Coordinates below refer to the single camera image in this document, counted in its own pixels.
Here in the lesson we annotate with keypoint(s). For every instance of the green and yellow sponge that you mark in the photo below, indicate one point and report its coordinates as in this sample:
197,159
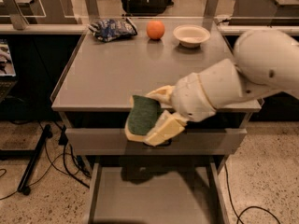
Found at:
142,117

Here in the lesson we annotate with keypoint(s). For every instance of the blue chip bag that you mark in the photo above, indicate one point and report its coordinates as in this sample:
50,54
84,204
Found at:
107,30

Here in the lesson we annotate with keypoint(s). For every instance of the orange fruit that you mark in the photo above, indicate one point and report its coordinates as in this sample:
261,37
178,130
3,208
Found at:
155,30

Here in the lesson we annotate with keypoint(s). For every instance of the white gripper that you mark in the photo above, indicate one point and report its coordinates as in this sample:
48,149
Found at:
191,97

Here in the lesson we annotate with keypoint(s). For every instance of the closed grey top drawer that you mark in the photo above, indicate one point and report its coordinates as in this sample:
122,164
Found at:
192,142

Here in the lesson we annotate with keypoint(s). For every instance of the grey drawer cabinet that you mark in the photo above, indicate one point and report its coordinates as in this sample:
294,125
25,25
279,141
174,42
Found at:
95,87

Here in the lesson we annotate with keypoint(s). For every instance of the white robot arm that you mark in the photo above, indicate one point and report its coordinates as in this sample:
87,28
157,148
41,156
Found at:
266,62

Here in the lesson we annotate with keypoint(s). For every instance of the clear acrylic barrier panel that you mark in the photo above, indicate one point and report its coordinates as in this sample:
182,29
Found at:
21,13

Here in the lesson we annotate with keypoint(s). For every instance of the open grey middle drawer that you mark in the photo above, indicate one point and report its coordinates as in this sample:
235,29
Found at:
155,190

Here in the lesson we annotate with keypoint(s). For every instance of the black stand leg with wheels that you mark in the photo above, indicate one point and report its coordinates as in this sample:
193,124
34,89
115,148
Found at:
23,186

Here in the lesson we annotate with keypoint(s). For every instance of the white bowl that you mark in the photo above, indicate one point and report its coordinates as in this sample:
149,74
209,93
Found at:
191,36

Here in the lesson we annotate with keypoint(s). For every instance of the laptop at left edge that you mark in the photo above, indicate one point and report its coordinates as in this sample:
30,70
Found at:
8,76

